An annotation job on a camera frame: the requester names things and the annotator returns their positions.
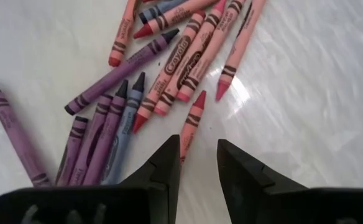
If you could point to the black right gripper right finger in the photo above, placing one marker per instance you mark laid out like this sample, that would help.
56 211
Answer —
262 202

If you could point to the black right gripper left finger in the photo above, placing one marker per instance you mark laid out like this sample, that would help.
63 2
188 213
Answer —
138 205

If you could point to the blue Crayola crayon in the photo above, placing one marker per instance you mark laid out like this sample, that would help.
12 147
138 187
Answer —
124 133
159 9

